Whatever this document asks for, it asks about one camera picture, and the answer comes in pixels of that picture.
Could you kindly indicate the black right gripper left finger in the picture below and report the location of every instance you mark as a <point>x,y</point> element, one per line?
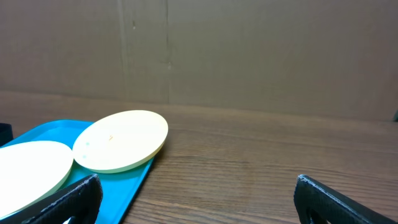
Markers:
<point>78,203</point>

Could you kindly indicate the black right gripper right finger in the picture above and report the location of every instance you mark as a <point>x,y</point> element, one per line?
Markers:
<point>317,203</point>

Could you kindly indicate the yellow plate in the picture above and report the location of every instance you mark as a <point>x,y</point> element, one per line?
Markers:
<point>121,141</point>
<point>31,171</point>

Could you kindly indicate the blue serving tray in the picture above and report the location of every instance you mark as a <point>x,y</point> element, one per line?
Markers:
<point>119,189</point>

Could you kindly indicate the black water tray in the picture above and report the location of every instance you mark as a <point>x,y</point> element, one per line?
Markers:
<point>6,134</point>

